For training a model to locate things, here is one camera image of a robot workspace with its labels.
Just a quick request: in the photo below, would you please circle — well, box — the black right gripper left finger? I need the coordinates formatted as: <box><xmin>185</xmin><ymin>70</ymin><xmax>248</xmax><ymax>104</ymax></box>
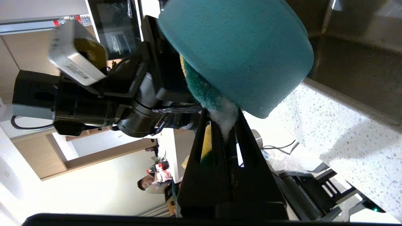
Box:
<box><xmin>177</xmin><ymin>108</ymin><xmax>233</xmax><ymax>219</ymax></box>

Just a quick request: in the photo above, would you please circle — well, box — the blue plastic bowl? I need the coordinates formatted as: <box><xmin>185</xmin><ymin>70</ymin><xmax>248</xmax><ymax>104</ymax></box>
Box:
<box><xmin>157</xmin><ymin>0</ymin><xmax>314</xmax><ymax>119</ymax></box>

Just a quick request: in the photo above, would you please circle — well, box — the green and yellow sponge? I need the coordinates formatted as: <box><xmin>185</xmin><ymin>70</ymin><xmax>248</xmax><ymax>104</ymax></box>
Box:
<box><xmin>180</xmin><ymin>55</ymin><xmax>239</xmax><ymax>167</ymax></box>

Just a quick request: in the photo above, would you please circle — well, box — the seated person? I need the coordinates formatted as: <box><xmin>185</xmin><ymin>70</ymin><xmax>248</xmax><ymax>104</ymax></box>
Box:
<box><xmin>137</xmin><ymin>160</ymin><xmax>173</xmax><ymax>195</ymax></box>

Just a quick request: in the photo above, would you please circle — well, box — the stainless steel sink basin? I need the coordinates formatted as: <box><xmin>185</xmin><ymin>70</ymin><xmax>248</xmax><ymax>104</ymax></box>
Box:
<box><xmin>284</xmin><ymin>0</ymin><xmax>402</xmax><ymax>124</ymax></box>

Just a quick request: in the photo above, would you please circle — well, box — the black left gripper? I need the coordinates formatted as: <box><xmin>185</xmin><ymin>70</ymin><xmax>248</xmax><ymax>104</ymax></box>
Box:
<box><xmin>108</xmin><ymin>16</ymin><xmax>195</xmax><ymax>102</ymax></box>

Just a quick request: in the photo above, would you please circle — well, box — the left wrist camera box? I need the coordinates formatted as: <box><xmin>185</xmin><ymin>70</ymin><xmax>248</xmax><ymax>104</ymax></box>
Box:
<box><xmin>49</xmin><ymin>19</ymin><xmax>109</xmax><ymax>87</ymax></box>

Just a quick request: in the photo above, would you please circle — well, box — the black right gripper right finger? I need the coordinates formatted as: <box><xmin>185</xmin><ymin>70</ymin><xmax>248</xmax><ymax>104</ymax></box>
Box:
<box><xmin>229</xmin><ymin>110</ymin><xmax>288</xmax><ymax>220</ymax></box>

